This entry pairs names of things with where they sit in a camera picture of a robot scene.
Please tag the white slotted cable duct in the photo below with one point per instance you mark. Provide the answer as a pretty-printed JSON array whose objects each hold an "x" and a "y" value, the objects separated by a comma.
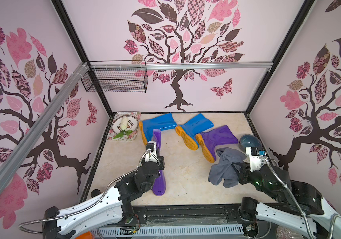
[{"x": 168, "y": 231}]

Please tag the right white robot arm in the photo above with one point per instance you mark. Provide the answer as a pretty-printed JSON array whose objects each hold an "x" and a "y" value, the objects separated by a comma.
[{"x": 328, "y": 224}]

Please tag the grey-blue bowl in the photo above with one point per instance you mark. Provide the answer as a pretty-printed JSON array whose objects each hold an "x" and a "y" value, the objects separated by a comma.
[{"x": 248, "y": 140}]

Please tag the blue boot on left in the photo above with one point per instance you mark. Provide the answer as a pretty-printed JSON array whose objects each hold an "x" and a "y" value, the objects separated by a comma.
[{"x": 162, "y": 122}]

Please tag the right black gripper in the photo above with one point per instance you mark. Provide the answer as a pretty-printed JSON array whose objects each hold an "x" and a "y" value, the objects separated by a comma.
[{"x": 242, "y": 169}]

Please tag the brown cylinder bottle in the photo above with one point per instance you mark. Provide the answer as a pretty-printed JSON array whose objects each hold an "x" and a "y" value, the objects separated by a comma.
[{"x": 95, "y": 193}]

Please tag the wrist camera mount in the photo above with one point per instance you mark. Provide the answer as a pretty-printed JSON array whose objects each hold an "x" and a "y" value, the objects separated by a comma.
[
  {"x": 151, "y": 153},
  {"x": 257, "y": 158}
]

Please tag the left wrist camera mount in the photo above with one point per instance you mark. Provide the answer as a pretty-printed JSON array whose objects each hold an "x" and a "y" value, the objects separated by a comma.
[{"x": 151, "y": 153}]

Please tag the purple boot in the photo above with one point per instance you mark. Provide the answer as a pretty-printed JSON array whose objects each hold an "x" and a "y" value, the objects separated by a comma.
[
  {"x": 159, "y": 187},
  {"x": 216, "y": 137}
]

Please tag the orange round object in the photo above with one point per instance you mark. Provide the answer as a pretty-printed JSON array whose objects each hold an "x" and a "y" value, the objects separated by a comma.
[{"x": 87, "y": 235}]

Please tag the grey cloth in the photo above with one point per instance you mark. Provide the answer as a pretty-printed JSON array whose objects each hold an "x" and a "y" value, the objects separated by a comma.
[{"x": 223, "y": 170}]

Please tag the left aluminium rail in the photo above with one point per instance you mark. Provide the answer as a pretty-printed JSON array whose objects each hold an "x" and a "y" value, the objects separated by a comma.
[{"x": 19, "y": 154}]

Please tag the blue boot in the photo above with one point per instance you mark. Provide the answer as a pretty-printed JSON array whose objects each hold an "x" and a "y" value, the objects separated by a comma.
[
  {"x": 162, "y": 122},
  {"x": 190, "y": 129}
]

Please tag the white patterned plate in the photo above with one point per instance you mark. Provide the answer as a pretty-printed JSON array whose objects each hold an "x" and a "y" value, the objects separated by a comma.
[{"x": 133, "y": 119}]

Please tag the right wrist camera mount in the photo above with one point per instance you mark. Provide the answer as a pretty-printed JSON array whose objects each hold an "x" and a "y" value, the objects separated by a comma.
[{"x": 257, "y": 158}]

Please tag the round wire fan guard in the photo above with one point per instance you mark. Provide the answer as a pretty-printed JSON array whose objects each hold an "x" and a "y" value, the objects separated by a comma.
[{"x": 285, "y": 233}]

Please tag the black wire basket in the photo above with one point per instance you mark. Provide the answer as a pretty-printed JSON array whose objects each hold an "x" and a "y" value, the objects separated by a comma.
[{"x": 128, "y": 76}]

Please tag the blue boot on right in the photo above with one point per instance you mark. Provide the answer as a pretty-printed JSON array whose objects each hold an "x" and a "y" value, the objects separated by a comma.
[{"x": 190, "y": 129}]

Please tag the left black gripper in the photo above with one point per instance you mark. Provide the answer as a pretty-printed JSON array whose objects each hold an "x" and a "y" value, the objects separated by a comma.
[{"x": 162, "y": 166}]

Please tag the aluminium rail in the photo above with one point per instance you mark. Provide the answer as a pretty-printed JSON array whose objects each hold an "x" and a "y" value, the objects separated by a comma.
[
  {"x": 19, "y": 154},
  {"x": 182, "y": 66}
]

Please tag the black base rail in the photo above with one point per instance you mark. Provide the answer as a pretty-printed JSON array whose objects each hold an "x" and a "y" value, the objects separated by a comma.
[{"x": 186, "y": 215}]

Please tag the back aluminium rail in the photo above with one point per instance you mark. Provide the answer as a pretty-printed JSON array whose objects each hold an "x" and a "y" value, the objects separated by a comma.
[{"x": 182, "y": 66}]

